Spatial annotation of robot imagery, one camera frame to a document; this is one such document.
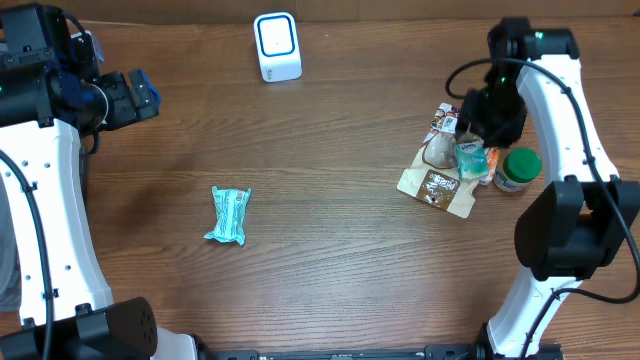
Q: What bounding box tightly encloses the teal snack bar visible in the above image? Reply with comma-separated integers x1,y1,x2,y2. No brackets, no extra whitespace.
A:
204,186,252,246

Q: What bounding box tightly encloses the white barcode scanner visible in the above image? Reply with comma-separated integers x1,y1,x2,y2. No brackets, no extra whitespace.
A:
253,12,302,83

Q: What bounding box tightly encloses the brown snack pouch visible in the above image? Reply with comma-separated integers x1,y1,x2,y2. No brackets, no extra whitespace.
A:
396,103,479,218

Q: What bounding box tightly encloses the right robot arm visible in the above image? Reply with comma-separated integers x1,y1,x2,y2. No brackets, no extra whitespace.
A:
456,17,639,359

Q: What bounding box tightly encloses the teal tissue pack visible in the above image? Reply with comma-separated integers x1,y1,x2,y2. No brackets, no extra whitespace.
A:
455,140,489,181

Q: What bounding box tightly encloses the grey plastic basket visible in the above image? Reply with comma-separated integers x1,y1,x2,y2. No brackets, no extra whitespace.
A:
0,183,21,313

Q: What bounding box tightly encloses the green capped bottle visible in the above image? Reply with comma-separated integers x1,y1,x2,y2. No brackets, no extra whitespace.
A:
493,148,542,192

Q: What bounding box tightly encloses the orange tissue pack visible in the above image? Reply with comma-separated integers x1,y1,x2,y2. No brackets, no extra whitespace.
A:
479,147,500,186

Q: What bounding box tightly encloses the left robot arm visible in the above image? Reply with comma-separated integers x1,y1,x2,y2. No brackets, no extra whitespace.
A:
1,3,205,359

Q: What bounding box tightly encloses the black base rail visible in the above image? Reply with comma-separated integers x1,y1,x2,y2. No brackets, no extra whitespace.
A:
209,342,564,360

